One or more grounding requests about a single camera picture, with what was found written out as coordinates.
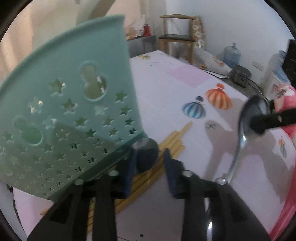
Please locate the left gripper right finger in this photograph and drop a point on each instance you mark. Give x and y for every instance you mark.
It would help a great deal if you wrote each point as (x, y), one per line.
(213, 210)

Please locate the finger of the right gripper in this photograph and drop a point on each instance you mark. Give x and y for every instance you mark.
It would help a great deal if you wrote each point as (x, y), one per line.
(261, 123)

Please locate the metal spoon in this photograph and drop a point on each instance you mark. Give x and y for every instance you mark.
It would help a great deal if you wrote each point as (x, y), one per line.
(255, 106)
(146, 152)

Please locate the black rice cooker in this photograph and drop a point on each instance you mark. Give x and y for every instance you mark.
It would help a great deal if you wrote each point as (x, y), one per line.
(241, 75)

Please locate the blue water jug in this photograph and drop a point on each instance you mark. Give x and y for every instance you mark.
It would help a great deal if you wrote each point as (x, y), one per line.
(231, 55)

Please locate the green plastic utensil holder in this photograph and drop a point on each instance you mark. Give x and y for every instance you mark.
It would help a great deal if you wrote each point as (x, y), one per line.
(69, 110)

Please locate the floral cushion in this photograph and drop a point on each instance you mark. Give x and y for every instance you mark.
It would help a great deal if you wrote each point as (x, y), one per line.
(198, 32)

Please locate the wooden chair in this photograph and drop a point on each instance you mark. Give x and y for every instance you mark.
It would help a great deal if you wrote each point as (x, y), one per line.
(167, 38)

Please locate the grey cabinet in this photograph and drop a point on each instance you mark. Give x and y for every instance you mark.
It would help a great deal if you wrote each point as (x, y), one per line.
(142, 45)

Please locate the red bottle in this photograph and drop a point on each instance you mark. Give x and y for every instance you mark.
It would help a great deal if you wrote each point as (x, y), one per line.
(147, 30)

